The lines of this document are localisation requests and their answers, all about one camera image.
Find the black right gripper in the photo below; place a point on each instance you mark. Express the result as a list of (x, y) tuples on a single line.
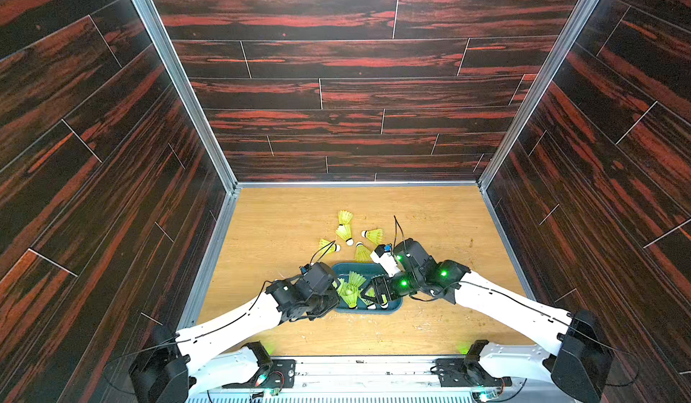
[(381, 288)]

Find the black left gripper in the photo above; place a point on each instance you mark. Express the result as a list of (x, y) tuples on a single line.
[(334, 301)]

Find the yellow shuttlecock two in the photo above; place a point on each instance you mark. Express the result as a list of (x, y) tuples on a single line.
[(356, 281)]

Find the yellow shuttlecock four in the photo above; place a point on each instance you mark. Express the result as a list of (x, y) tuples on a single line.
[(369, 299)]

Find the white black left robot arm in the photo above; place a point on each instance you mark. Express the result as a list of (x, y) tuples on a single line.
[(171, 363)]

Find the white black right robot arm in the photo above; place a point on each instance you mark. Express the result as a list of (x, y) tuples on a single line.
[(569, 350)]

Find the teal plastic storage tray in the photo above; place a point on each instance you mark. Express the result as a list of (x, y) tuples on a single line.
[(363, 273)]

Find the yellow shuttlecock eight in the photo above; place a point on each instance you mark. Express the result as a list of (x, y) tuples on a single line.
[(350, 294)]

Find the yellow shuttlecock eleven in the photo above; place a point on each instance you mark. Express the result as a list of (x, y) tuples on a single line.
[(327, 247)]

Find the yellow shuttlecock twelve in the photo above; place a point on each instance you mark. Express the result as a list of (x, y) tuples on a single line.
[(362, 254)]

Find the yellow shuttlecock nine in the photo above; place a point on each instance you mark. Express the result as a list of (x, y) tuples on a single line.
[(344, 232)]

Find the yellow shuttlecock ten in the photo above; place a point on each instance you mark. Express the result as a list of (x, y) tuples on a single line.
[(375, 236)]

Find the yellow shuttlecock five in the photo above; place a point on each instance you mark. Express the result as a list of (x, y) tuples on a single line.
[(345, 217)]

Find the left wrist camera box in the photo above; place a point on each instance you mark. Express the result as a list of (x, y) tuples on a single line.
[(317, 280)]

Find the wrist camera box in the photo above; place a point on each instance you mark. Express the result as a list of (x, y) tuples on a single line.
[(406, 256), (317, 280)]

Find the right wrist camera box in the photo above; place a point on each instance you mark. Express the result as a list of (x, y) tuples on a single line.
[(406, 256)]

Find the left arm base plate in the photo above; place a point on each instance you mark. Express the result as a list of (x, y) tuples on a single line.
[(280, 375)]

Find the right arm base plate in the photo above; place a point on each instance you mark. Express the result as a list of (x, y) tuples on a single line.
[(456, 372)]

